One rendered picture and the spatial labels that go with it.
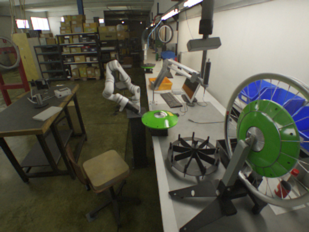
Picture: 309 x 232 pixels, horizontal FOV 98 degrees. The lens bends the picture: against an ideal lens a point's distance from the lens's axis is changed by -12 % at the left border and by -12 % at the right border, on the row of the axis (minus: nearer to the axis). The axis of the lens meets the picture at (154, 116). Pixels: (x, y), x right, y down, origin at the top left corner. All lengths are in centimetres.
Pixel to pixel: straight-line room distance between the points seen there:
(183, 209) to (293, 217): 59
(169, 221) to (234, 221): 33
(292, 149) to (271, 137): 8
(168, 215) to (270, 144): 58
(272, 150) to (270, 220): 49
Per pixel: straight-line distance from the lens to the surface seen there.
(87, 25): 666
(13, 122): 201
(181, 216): 91
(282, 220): 110
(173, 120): 127
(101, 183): 144
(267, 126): 66
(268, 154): 68
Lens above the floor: 172
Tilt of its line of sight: 29 degrees down
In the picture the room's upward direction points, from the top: straight up
